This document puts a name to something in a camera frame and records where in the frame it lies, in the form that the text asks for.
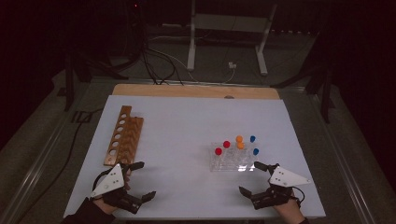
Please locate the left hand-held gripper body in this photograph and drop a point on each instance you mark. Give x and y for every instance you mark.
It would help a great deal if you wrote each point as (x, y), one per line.
(109, 183)

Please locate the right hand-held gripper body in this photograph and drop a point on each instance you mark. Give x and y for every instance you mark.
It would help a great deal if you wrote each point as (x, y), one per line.
(283, 179)

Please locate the blue capped test tube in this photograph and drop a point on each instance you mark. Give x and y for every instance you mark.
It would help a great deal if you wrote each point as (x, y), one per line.
(255, 151)
(252, 138)

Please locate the orange capped test tube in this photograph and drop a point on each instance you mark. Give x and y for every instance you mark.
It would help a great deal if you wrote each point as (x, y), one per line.
(239, 138)
(240, 145)

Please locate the clear acrylic tube rack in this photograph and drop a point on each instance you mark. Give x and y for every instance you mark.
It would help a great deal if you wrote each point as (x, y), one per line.
(230, 163)

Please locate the wooden test tube rack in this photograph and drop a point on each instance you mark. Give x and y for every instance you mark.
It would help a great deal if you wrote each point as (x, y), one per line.
(130, 133)

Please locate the red capped test tube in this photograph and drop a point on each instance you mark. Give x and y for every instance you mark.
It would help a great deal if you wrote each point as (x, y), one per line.
(226, 144)
(218, 151)

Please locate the person's left hand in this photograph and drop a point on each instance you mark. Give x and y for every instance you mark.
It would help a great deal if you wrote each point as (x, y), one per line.
(104, 207)

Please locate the person's right hand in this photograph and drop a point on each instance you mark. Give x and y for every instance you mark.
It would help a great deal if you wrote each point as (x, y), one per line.
(291, 213)

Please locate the white foam board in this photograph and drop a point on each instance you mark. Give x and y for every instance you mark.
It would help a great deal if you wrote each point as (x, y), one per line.
(186, 124)

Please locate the black stand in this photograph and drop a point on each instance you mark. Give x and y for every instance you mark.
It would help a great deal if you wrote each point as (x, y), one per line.
(326, 99)
(69, 87)

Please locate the white plug adapter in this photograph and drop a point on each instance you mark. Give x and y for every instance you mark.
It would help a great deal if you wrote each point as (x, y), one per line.
(232, 65)

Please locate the white metal stand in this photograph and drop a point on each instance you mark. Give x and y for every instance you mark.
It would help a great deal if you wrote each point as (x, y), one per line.
(190, 46)

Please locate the dark device with red light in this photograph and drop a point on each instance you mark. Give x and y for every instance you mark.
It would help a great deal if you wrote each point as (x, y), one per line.
(135, 5)

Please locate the aluminium frame rail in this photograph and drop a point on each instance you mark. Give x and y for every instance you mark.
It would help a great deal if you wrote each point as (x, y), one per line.
(339, 155)
(42, 155)

